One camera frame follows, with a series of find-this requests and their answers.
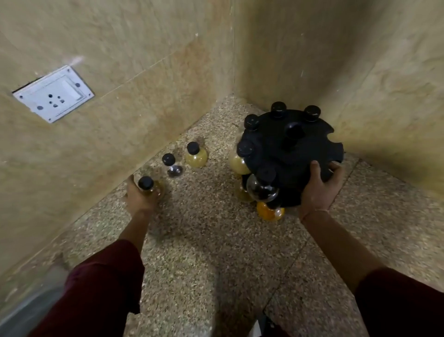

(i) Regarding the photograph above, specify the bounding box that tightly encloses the white wall socket plate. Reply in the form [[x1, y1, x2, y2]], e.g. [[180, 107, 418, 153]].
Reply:
[[12, 65, 95, 124]]

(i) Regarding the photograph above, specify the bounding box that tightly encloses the maroon sleeve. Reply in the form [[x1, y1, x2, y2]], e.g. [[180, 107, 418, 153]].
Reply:
[[27, 239, 146, 337], [354, 267, 444, 337]]

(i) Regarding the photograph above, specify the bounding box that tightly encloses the person's right hand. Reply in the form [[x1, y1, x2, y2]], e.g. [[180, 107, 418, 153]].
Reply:
[[300, 160, 344, 221]]

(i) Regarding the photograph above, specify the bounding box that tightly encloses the person's right forearm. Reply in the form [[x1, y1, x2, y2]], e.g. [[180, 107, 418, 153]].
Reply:
[[301, 210, 386, 294]]

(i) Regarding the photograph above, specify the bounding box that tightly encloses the thin wrist thread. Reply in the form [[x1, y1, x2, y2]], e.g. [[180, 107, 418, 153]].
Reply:
[[301, 208, 329, 221]]

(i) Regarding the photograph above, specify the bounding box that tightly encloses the person's left hand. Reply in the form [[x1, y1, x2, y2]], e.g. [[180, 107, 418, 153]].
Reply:
[[124, 175, 163, 218]]

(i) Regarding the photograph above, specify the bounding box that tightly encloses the maroon right sleeve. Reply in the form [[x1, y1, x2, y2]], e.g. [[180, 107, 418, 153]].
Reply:
[[354, 267, 444, 337]]

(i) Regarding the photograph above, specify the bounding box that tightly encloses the small black-capped spice jar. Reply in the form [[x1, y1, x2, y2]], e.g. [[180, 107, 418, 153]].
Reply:
[[138, 176, 166, 198]]

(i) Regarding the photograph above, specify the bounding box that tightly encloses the maroon left sleeve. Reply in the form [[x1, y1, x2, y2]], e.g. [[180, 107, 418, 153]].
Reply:
[[27, 239, 146, 337]]

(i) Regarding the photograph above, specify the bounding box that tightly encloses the yellow-filled spice jar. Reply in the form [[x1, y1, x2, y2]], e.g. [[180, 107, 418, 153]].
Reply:
[[184, 141, 209, 169]]

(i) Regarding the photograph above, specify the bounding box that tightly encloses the black round spice rack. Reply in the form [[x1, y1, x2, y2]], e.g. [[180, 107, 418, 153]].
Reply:
[[236, 109, 345, 209]]

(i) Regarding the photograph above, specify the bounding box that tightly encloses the person's left forearm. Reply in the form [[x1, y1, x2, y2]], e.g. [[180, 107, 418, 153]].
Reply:
[[118, 209, 154, 255]]

